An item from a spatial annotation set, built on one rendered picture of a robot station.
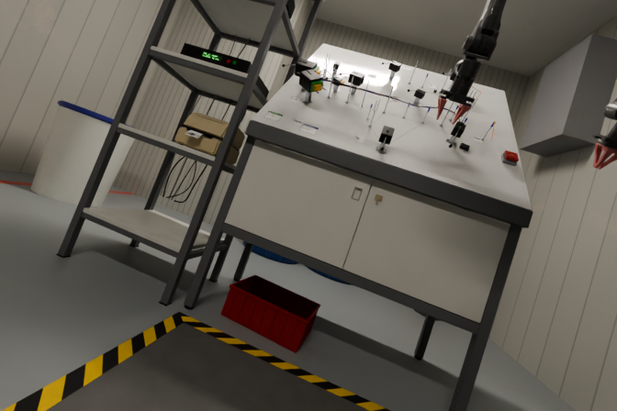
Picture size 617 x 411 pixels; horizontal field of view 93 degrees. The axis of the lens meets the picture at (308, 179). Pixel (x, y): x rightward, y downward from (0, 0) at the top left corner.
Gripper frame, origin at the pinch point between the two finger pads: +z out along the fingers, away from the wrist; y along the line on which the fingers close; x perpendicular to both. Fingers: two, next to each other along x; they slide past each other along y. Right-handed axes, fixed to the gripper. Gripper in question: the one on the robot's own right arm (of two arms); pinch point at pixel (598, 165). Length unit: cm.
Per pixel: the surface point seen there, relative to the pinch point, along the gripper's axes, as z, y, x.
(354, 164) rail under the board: 28, 75, -3
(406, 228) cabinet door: 45, 47, 3
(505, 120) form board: 0, 8, -65
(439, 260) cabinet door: 51, 31, 7
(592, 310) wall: 92, -93, -68
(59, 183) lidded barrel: 124, 271, -32
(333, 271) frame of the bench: 68, 68, 15
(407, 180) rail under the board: 27, 53, -3
